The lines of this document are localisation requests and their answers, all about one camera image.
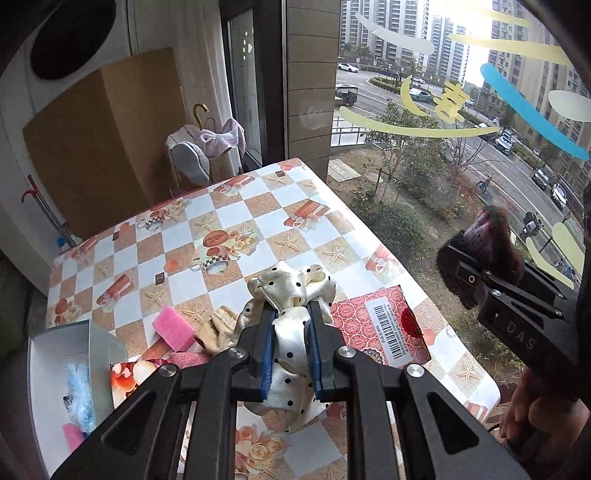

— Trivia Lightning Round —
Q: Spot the white polka dot cloth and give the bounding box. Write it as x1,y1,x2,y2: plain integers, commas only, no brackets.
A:
228,262,337,433

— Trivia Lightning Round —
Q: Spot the light blue fluffy scrunchie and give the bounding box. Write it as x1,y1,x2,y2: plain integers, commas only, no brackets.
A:
63,363,96,435

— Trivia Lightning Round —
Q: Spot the pink sponge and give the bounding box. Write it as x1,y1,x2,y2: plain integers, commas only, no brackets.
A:
62,423,87,452
152,306,195,352

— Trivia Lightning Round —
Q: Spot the dark red green knitted sock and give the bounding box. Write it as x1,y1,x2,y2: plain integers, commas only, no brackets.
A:
436,205,524,310

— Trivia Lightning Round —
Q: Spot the person right hand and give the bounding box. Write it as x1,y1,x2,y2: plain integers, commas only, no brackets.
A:
500,368,590,462

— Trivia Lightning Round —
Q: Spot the red pink knitted sock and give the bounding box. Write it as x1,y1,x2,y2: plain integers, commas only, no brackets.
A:
167,352,211,369

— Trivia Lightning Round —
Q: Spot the red yellow medicine box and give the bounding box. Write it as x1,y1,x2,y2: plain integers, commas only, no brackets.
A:
331,286,431,368

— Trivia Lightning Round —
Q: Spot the pink sponge on table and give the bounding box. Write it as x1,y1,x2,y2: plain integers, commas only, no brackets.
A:
152,306,195,352

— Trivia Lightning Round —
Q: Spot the checkered floral tablecloth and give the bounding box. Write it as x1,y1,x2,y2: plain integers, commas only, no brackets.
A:
45,157,503,480

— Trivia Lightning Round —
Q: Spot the tissue pack with red print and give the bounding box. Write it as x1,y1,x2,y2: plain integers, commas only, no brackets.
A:
110,359,169,408

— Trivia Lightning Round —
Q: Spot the white open storage box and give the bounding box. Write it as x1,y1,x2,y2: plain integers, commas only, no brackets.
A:
27,320,128,475

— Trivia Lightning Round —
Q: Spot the chair with clothes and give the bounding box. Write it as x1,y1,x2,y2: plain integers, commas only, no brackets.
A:
165,118,246,187

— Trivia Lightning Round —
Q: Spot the white bottle blue cap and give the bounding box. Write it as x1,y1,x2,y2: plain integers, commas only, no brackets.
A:
57,237,70,253

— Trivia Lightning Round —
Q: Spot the large brown cardboard box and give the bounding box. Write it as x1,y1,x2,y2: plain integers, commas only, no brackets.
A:
23,48,186,239

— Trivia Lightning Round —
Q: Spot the brown umbrella handle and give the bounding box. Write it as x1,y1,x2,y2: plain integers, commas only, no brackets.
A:
192,103,209,129

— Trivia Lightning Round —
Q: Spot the red handled mop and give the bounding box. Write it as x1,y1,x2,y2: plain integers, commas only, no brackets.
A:
21,174,78,248

